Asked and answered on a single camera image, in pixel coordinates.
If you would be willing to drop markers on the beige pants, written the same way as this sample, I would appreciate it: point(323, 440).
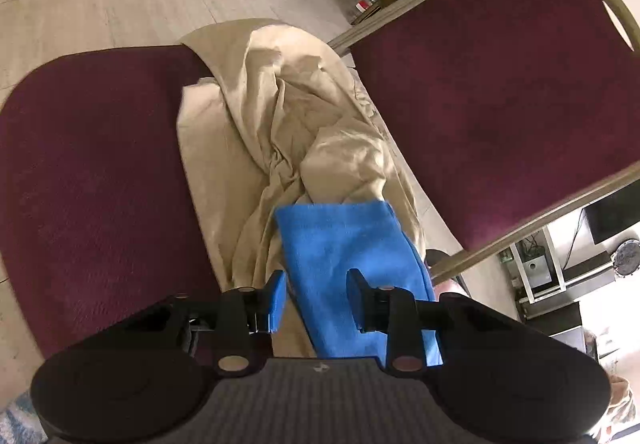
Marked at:
point(300, 123)

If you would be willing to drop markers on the grey television stand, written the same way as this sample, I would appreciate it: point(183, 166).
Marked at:
point(575, 274)

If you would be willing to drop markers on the blue garment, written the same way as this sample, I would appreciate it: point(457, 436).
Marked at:
point(340, 244)

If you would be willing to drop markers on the grey speaker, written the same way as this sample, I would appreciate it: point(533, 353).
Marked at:
point(536, 272)

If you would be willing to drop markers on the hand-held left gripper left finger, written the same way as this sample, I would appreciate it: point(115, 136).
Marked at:
point(275, 304)

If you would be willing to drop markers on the maroon padded chair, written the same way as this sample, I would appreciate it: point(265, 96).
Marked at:
point(500, 73)

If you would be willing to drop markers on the black television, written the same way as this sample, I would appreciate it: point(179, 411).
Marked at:
point(615, 219)

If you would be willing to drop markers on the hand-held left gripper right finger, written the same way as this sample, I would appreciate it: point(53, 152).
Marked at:
point(356, 299)

